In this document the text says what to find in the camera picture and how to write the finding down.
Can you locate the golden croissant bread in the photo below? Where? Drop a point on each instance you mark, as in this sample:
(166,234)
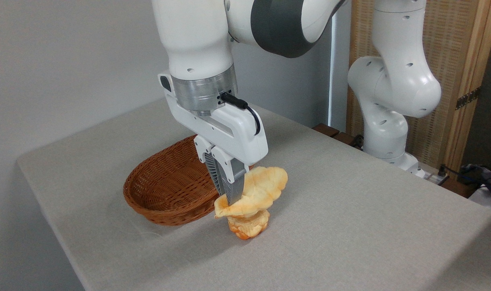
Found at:
(263,186)

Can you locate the round golden bread bun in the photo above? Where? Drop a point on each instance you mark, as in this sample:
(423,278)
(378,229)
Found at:
(249,227)

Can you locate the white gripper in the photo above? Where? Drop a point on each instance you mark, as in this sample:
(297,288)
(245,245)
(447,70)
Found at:
(237,137)

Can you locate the dark metal screen hinge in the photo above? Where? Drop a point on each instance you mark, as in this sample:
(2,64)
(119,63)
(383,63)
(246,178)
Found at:
(467,98)

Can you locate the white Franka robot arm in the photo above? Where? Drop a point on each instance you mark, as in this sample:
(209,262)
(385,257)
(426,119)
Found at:
(390,89)

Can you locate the brown oval wicker basket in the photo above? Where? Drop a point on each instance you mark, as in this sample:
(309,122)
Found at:
(168,182)

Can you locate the black clamp at robot base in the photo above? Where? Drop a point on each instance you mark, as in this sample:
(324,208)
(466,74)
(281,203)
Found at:
(357,141)

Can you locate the grey tablecloth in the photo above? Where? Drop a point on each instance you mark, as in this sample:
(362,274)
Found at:
(350,222)

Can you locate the white power strip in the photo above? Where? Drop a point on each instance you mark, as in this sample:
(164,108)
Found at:
(429,176)

